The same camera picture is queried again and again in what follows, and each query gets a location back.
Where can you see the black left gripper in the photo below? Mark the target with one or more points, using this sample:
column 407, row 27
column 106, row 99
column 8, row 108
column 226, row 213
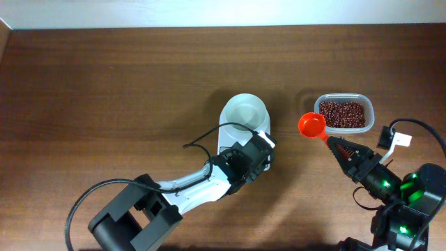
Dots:
column 254, row 173

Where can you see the white digital kitchen scale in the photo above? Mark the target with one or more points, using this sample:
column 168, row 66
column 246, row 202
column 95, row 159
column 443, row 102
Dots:
column 228, row 135

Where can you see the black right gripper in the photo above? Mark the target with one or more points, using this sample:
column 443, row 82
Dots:
column 364, row 164

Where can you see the white plastic bowl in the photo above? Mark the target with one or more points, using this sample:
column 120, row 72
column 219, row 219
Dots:
column 248, row 110

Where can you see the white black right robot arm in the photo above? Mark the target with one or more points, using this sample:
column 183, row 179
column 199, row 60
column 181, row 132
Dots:
column 408, row 202

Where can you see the red adzuki beans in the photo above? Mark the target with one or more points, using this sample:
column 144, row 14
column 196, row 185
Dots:
column 342, row 114

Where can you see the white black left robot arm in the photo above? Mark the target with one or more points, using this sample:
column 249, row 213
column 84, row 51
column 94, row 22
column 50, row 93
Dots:
column 142, row 217

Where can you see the orange measuring scoop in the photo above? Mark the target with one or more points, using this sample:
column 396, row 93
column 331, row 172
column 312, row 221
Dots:
column 312, row 125

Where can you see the clear plastic food container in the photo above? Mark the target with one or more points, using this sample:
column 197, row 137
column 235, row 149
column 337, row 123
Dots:
column 349, row 97

